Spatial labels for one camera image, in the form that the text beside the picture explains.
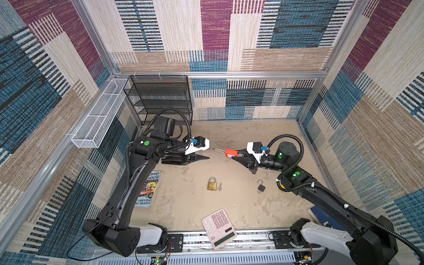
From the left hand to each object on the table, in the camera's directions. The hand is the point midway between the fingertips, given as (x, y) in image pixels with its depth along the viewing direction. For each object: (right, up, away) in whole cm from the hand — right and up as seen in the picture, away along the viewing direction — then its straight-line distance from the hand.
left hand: (207, 148), depth 65 cm
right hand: (+11, -3, +1) cm, 11 cm away
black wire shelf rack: (-37, +31, +41) cm, 64 cm away
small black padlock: (+28, -22, +24) cm, 43 cm away
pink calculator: (+5, -37, +11) cm, 39 cm away
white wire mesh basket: (-49, +6, +5) cm, 49 cm away
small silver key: (+6, -23, +25) cm, 34 cm away
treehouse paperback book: (-32, -26, +19) cm, 45 cm away
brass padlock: (+2, -22, +24) cm, 32 cm away
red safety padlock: (+9, -2, -1) cm, 9 cm away
